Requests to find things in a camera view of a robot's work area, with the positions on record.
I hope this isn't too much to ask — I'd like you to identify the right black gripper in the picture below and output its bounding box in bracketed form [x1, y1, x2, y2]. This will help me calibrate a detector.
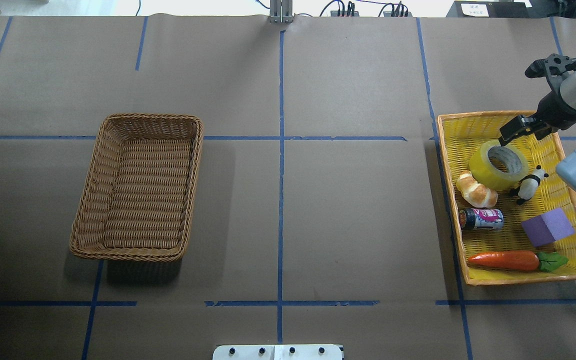
[498, 90, 576, 147]

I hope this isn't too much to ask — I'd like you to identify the yellow tape roll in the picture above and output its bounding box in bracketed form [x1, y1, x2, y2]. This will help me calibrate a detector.
[468, 139, 530, 192]

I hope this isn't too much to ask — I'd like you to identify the yellow wicker basket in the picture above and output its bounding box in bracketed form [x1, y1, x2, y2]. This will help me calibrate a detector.
[436, 110, 576, 286]

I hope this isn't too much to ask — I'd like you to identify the brown wicker basket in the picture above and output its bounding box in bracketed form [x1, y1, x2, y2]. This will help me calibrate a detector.
[69, 112, 204, 263]

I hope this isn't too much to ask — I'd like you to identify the toy panda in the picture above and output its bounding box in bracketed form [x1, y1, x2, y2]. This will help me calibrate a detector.
[508, 164, 549, 206]

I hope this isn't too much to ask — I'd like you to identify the toy croissant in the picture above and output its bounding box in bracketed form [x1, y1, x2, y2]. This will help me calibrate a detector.
[455, 170, 498, 208]

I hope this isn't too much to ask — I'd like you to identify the small purple can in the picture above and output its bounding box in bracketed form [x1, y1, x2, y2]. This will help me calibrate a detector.
[458, 208, 505, 231]

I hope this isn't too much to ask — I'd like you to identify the purple foam block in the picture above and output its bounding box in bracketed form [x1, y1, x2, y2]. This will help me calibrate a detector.
[520, 207, 576, 248]

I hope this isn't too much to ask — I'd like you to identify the black power adapter box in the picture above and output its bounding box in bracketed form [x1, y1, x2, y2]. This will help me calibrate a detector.
[445, 0, 530, 19]

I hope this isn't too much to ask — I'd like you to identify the orange toy carrot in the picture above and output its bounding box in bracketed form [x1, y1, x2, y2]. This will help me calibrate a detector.
[467, 250, 569, 272]

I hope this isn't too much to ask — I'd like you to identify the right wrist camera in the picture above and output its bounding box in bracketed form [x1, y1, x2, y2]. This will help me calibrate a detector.
[524, 54, 576, 79]

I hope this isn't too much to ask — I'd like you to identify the aluminium frame post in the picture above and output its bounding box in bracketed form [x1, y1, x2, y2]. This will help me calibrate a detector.
[269, 0, 294, 24]

